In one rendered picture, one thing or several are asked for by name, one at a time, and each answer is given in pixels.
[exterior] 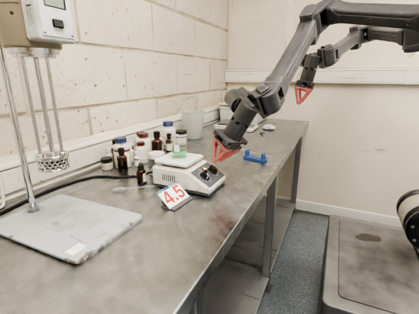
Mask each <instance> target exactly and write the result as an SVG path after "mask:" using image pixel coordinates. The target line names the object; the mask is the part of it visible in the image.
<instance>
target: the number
mask: <svg viewBox="0 0 419 314"><path fill-rule="evenodd" d="M159 195H160V196H161V197H162V198H163V200H164V201H165V202H166V203H167V204H168V206H171V205H172V204H174V203H176V202H177V201H179V200H180V199H182V198H183V197H185V196H187V193H185V192H184V190H183V189H182V188H181V187H180V185H179V184H176V185H174V186H172V187H170V188H168V189H167V190H165V191H163V192H161V193H160V194H159Z"/></svg>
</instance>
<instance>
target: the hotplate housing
mask: <svg viewBox="0 0 419 314"><path fill-rule="evenodd" d="M206 162H207V161H205V160H203V159H201V160H199V161H197V162H196V163H194V164H192V165H191V166H189V167H187V168H183V167H178V166H171V165H167V164H159V163H158V164H156V165H154V166H153V167H152V169H153V183H154V186H159V187H163V188H165V187H167V186H169V185H171V184H172V183H174V182H176V181H177V182H178V184H179V185H180V186H181V187H182V188H183V189H184V190H185V192H188V193H193V194H199V195H203V196H210V195H212V194H213V193H214V192H215V191H216V190H217V189H218V188H219V187H220V186H221V185H222V184H223V183H225V180H226V176H225V174H224V176H223V177H222V178H221V179H220V180H218V181H217V182H216V183H215V184H213V185H212V187H210V188H209V187H208V186H207V185H206V184H204V183H203V182H201V181H200V180H199V179H198V178H196V177H195V176H193V175H192V174H191V172H192V171H194V170H195V169H197V168H199V167H200V166H201V165H203V164H205V163H206Z"/></svg>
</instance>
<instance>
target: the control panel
mask: <svg viewBox="0 0 419 314"><path fill-rule="evenodd" d="M210 165H211V164H210V163H208V162H206V163H205V164H203V165H201V166H200V167H199V168H197V169H195V170H194V171H192V172H191V174H192V175H193V176H195V177H196V178H198V179H199V180H200V181H201V182H203V183H204V184H206V185H207V186H208V187H209V188H210V187H212V185H213V184H215V183H216V182H217V181H218V180H220V179H221V178H222V177H223V176H224V174H223V173H222V172H221V171H219V170H218V171H217V173H216V174H211V173H210V172H209V171H208V174H209V180H204V179H202V178H201V177H200V173H203V171H204V170H205V169H204V168H206V169H207V170H208V168H209V167H210ZM201 170H203V171H201Z"/></svg>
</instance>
